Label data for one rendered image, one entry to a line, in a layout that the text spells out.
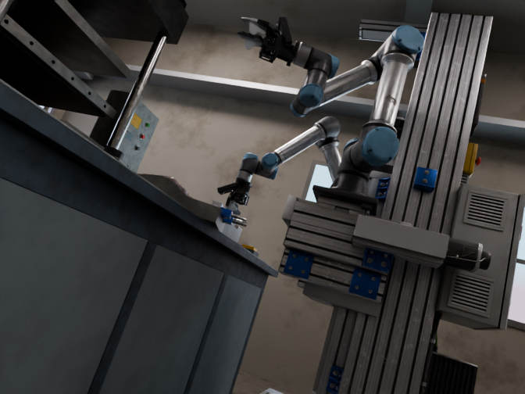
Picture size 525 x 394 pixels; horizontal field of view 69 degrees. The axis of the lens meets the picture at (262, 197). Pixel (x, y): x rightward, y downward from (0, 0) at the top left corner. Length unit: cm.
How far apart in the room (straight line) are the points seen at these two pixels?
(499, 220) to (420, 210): 26
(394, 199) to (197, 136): 304
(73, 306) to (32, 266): 17
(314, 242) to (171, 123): 341
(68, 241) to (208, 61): 405
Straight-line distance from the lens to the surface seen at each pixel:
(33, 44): 187
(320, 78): 136
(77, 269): 98
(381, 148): 132
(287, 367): 355
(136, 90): 222
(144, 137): 247
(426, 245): 122
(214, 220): 128
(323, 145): 210
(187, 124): 444
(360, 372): 150
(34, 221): 86
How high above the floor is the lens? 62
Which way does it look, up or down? 14 degrees up
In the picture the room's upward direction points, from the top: 18 degrees clockwise
